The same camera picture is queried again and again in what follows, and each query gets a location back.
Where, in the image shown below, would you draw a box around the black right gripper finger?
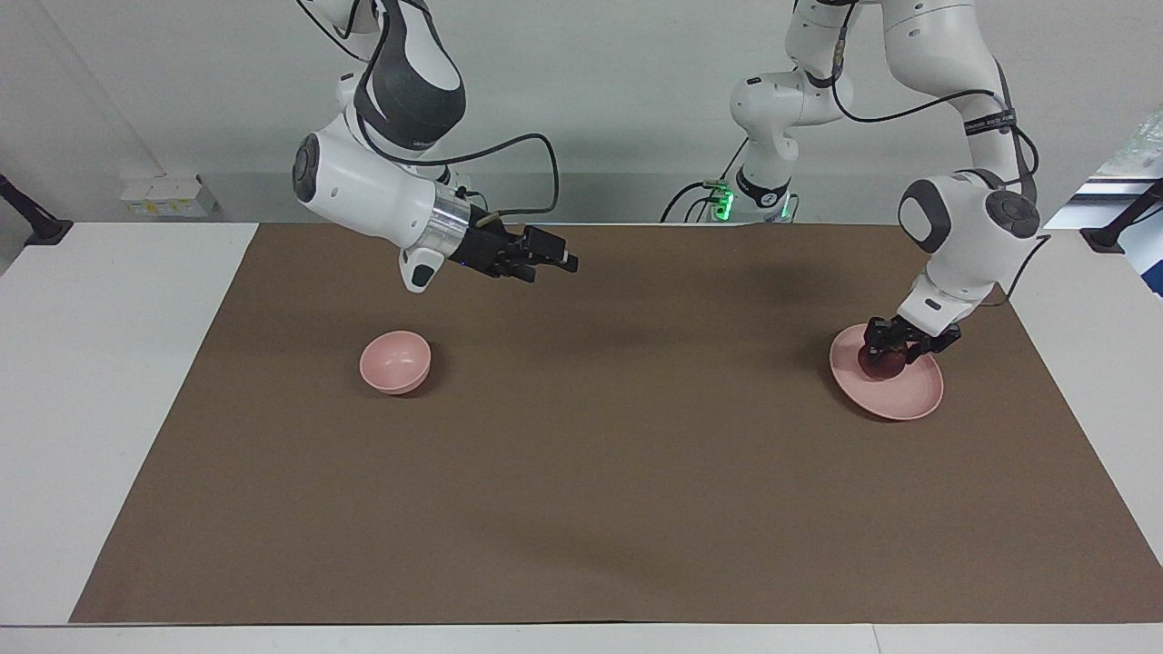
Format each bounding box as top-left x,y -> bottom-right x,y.
525,226 -> 570,261
520,254 -> 581,283

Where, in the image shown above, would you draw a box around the dark red apple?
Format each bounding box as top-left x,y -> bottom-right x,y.
858,348 -> 909,382

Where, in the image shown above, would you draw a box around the pink plate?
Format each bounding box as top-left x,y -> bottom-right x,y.
829,323 -> 945,421

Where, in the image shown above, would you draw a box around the pink bowl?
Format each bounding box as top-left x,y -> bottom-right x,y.
359,330 -> 432,395

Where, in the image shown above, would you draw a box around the brown table mat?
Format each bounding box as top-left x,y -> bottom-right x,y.
69,223 -> 1163,625

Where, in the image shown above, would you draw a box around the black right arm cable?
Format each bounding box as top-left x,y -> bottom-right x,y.
295,0 -> 561,228

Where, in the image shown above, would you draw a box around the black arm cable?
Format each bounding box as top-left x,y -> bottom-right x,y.
295,0 -> 561,228
830,25 -> 1052,310

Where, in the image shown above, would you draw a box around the black left base cables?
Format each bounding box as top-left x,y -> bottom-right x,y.
661,136 -> 800,224

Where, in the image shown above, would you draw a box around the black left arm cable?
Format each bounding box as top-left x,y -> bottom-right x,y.
830,25 -> 1052,310

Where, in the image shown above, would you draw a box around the black clamp mount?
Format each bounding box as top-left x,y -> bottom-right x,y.
0,173 -> 75,247
1079,178 -> 1163,254

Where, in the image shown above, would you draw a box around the white wall socket box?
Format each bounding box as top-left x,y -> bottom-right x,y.
121,175 -> 221,220

